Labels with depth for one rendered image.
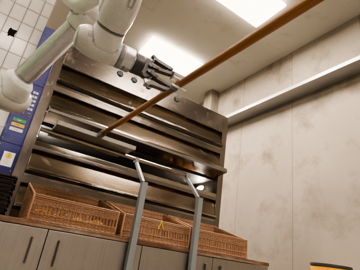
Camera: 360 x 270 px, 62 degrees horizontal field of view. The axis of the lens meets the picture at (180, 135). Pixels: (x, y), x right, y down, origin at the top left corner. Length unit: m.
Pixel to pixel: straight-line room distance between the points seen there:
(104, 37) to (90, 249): 1.33
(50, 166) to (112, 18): 1.68
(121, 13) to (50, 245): 1.36
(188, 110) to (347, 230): 2.47
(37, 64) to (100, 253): 1.14
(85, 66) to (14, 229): 1.55
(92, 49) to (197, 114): 2.32
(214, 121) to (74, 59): 1.59
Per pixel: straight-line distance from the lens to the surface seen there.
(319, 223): 4.53
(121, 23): 1.03
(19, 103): 1.76
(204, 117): 3.31
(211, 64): 1.02
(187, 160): 2.88
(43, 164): 2.51
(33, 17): 2.98
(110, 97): 2.80
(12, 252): 1.90
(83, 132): 2.05
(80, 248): 1.97
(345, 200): 4.40
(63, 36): 1.65
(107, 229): 2.07
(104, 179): 2.61
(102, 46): 1.05
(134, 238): 2.02
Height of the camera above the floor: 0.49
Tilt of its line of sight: 23 degrees up
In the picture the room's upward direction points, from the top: 9 degrees clockwise
